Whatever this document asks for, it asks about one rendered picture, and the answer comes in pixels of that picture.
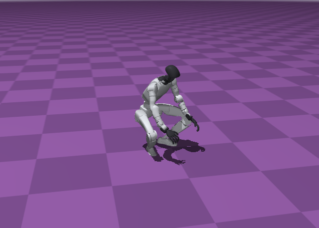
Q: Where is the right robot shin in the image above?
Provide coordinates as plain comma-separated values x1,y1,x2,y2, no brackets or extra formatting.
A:
146,133,157,149

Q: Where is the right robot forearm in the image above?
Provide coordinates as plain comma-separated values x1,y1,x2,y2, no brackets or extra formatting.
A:
152,106,167,130

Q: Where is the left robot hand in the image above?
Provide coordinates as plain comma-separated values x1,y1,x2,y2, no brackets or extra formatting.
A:
185,114,199,131

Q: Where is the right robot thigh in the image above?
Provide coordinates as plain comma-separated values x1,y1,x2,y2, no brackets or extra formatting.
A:
135,110,158,141

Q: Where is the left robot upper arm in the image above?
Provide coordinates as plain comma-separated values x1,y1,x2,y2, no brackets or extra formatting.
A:
170,79,183,103

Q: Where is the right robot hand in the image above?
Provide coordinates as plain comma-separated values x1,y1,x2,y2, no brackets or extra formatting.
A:
160,127,179,144

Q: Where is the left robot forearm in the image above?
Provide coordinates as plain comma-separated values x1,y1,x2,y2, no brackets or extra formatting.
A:
178,100,190,119

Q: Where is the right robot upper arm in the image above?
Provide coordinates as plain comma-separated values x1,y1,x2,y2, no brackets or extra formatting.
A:
148,83,158,112

